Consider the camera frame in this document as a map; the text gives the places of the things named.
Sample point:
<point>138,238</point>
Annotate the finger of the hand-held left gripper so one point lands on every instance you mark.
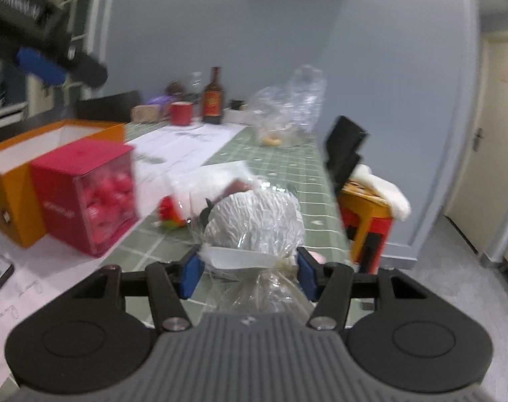
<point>40,66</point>
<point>89,70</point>

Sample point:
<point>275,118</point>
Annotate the orange cardboard box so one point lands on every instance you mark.
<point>11,201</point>

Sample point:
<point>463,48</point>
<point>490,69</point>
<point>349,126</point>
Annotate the large clear plastic bag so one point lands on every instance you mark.
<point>279,104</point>

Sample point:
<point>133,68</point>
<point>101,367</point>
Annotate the yellow snack piece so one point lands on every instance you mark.
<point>272,139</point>

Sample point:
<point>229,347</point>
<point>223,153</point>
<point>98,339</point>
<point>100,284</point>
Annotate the black chair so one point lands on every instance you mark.
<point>107,106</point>
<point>341,150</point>

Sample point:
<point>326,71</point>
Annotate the brown glass bottle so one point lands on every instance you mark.
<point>212,104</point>

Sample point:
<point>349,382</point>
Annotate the black jar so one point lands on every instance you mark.
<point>237,104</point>

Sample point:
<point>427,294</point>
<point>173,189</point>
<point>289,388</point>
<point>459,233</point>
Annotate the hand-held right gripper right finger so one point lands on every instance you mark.
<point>306,278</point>

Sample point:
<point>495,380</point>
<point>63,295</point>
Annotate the clear water bottle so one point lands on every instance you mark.
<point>195,83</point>

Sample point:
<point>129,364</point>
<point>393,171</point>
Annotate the white fluffy cloth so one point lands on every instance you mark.
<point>387,194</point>

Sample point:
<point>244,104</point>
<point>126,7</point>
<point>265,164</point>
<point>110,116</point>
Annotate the white bundle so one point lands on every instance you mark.
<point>254,222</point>

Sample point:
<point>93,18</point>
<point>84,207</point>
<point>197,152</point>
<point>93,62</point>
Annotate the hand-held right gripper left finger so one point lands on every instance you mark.
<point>191,277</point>

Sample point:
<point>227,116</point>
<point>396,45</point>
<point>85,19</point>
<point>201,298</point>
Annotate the orange stool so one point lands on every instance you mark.
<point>362,213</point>

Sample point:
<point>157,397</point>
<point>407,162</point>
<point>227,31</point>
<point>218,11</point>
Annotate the red mug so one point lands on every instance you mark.
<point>182,114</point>

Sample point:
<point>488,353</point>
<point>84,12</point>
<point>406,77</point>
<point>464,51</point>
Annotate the white table runner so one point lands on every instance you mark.
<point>182,142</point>

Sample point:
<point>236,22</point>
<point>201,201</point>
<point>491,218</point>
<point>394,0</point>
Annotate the red strawberry toy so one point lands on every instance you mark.
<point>170,213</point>

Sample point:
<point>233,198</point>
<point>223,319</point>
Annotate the red box with clear window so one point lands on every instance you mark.
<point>57,201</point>

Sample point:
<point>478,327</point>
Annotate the translucent white plastic bag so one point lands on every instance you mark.
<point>222,174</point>

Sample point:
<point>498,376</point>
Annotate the green checked tablecloth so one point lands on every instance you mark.
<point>279,167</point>

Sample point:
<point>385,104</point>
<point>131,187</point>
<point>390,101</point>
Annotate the purple bag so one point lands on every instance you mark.
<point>164,99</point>

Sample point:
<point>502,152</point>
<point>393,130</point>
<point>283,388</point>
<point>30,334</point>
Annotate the cream door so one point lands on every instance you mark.
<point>488,155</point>

